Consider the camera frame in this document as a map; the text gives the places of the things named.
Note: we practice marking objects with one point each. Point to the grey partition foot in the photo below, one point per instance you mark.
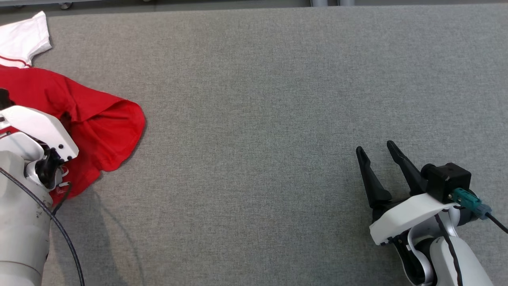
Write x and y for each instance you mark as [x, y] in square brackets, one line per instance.
[65, 5]

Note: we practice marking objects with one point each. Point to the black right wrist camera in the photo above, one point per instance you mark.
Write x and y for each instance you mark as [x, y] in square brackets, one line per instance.
[446, 178]

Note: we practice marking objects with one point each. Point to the teal right camera connector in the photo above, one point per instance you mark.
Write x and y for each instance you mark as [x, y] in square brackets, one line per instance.
[468, 200]

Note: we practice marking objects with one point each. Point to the grey metal partition post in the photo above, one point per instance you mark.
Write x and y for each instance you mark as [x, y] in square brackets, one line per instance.
[318, 2]
[346, 2]

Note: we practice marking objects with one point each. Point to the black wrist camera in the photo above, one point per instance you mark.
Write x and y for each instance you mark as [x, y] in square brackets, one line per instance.
[446, 178]
[4, 99]

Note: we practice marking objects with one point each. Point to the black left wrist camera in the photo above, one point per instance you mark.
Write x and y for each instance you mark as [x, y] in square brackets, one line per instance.
[4, 99]

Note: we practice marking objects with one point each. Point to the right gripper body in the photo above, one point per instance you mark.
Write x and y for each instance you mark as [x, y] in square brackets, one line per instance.
[405, 220]

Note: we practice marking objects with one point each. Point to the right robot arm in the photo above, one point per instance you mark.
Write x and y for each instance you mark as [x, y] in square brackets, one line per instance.
[472, 266]

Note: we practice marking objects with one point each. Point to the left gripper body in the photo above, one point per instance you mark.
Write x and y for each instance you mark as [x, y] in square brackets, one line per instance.
[39, 127]

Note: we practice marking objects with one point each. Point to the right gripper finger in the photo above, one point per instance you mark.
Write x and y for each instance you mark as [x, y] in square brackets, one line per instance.
[410, 176]
[375, 190]

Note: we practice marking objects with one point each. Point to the red shirt with white sleeves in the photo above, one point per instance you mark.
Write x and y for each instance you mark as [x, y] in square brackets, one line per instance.
[99, 127]

